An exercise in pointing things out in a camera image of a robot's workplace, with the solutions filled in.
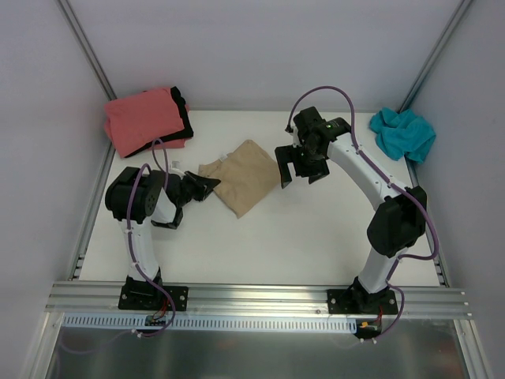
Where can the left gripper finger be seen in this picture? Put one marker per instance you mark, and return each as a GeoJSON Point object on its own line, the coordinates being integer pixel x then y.
{"type": "Point", "coordinates": [203, 192]}
{"type": "Point", "coordinates": [202, 182]}

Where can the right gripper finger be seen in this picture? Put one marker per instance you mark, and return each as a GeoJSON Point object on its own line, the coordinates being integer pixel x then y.
{"type": "Point", "coordinates": [285, 155]}
{"type": "Point", "coordinates": [318, 173]}

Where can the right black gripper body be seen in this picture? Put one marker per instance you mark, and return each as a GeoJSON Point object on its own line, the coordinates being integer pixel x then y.
{"type": "Point", "coordinates": [301, 159]}

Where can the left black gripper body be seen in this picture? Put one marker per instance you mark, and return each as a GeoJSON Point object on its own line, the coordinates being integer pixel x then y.
{"type": "Point", "coordinates": [193, 185]}

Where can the beige t shirt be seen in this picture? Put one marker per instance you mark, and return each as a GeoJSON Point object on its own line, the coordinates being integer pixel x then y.
{"type": "Point", "coordinates": [247, 175]}

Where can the teal t shirt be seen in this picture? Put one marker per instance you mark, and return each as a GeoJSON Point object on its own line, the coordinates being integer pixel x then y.
{"type": "Point", "coordinates": [402, 135]}

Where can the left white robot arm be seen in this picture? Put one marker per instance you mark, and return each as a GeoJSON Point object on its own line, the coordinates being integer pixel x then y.
{"type": "Point", "coordinates": [141, 198]}

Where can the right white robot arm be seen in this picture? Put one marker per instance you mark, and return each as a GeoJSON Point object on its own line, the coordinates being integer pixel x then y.
{"type": "Point", "coordinates": [398, 220]}

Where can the folded black t shirt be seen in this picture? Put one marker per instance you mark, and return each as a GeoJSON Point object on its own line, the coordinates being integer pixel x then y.
{"type": "Point", "coordinates": [158, 113]}

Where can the folded pink t shirt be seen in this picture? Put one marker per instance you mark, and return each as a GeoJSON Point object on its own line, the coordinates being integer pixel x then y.
{"type": "Point", "coordinates": [115, 122]}

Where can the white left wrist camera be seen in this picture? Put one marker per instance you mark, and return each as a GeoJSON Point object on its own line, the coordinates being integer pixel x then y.
{"type": "Point", "coordinates": [175, 168]}

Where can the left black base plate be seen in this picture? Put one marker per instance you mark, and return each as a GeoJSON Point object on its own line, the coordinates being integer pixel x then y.
{"type": "Point", "coordinates": [173, 298]}

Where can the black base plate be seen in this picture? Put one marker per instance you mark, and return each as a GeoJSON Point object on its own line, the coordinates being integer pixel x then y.
{"type": "Point", "coordinates": [173, 298]}
{"type": "Point", "coordinates": [352, 301]}

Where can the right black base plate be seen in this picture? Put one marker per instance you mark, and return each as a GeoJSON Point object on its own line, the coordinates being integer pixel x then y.
{"type": "Point", "coordinates": [352, 301]}

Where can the aluminium mounting rail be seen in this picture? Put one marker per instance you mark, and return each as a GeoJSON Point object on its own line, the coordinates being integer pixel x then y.
{"type": "Point", "coordinates": [259, 300]}

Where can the left corner aluminium post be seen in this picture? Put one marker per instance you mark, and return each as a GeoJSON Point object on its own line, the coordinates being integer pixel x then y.
{"type": "Point", "coordinates": [86, 47]}

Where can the corner aluminium post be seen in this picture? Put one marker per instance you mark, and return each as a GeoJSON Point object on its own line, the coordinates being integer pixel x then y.
{"type": "Point", "coordinates": [436, 52]}
{"type": "Point", "coordinates": [86, 47]}

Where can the white slotted cable duct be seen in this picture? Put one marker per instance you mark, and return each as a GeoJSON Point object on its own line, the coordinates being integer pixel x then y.
{"type": "Point", "coordinates": [185, 322]}

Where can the right corner aluminium post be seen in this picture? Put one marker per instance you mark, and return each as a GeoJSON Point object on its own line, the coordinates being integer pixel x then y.
{"type": "Point", "coordinates": [436, 52]}

